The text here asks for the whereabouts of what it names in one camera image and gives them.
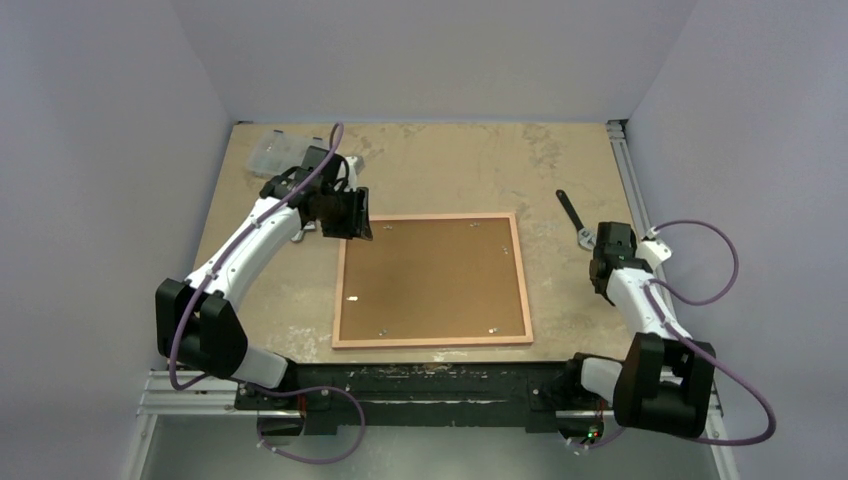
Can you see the pink picture frame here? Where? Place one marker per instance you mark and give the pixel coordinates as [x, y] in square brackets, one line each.
[433, 280]

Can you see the aluminium frame rail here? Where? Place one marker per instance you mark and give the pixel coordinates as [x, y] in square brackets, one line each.
[663, 384]

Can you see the red handled adjustable wrench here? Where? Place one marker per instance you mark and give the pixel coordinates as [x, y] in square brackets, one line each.
[299, 236]

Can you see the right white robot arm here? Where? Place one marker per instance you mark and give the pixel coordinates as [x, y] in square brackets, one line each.
[661, 385]

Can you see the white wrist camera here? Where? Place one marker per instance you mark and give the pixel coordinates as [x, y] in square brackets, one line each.
[357, 163]
[653, 250]

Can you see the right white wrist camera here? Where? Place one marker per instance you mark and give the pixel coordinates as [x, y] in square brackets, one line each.
[653, 250]

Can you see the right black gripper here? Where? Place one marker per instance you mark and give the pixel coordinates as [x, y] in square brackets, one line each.
[613, 237]

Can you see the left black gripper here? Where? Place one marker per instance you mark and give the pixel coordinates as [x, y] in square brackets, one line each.
[356, 220]

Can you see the black adjustable wrench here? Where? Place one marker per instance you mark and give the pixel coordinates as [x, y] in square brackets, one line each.
[586, 238]

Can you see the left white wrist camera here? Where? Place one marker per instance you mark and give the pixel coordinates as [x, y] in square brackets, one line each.
[357, 163]

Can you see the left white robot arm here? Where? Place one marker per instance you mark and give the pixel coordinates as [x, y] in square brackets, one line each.
[196, 318]

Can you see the clear plastic screw box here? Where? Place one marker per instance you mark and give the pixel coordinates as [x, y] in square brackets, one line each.
[277, 151]

